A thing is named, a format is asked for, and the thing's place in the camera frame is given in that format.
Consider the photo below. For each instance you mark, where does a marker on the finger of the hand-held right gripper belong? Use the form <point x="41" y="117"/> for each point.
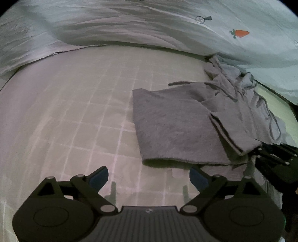
<point x="277" y="151"/>

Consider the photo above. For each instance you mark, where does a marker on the carrot print quilt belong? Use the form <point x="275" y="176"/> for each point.
<point x="116" y="23"/>

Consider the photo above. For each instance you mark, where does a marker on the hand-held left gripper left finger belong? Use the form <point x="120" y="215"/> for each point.
<point x="100" y="178"/>

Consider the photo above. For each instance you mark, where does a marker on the grey pants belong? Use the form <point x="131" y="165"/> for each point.
<point x="174" y="121"/>

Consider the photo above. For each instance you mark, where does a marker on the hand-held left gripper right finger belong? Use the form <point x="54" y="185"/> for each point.
<point x="197" y="179"/>

